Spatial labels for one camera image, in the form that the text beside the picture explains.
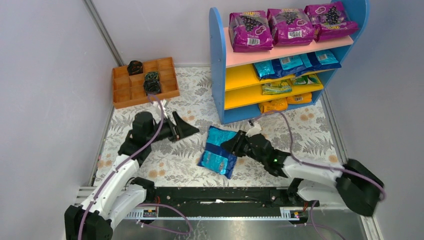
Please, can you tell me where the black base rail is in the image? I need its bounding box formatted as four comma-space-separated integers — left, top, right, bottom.
144, 187, 319, 219

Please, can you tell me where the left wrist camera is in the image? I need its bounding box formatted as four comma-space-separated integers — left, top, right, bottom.
153, 99, 168, 109

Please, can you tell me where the orange mango candy bag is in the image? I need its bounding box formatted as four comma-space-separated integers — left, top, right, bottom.
258, 97, 289, 114

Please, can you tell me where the right purple candy bag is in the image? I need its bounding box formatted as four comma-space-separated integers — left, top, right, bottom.
304, 1, 359, 42

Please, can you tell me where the purple candy bag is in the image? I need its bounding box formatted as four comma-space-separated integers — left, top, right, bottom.
266, 8, 315, 47
304, 1, 359, 42
228, 10, 274, 53

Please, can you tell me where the wooden compartment tray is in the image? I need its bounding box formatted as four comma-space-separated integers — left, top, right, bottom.
112, 57, 180, 109

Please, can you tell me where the large blue candy bag front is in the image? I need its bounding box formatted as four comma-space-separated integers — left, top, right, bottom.
295, 49, 342, 77

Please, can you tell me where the black tape roll back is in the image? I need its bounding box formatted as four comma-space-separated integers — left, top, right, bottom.
127, 60, 143, 76

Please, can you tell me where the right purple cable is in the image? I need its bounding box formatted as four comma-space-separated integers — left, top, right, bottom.
248, 110, 387, 240

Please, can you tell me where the orange candy bag under shelf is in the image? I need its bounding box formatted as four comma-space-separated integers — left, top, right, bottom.
286, 92, 312, 105

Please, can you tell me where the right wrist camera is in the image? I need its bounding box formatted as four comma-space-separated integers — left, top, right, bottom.
246, 120, 262, 137

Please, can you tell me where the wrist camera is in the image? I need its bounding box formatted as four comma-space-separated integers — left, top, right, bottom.
153, 99, 168, 109
246, 120, 262, 137

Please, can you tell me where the blue shelf unit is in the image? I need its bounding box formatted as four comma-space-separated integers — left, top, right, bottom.
209, 0, 370, 124

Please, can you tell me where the yellow green Fox's candy bag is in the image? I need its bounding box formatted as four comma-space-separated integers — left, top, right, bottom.
261, 80, 292, 95

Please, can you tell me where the black tape roll front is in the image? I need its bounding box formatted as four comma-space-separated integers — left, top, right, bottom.
143, 79, 162, 95

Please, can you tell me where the left purple candy bag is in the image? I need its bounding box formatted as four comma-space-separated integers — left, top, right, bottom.
228, 10, 274, 53

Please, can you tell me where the middle purple candy bag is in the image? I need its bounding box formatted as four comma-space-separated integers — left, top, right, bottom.
266, 8, 315, 47

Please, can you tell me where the floral table mat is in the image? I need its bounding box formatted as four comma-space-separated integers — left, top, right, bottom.
93, 67, 344, 188

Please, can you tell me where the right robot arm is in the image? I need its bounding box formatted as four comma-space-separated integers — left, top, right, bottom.
220, 130, 384, 217

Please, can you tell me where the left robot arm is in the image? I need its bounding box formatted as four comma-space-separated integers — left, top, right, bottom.
64, 111, 200, 240

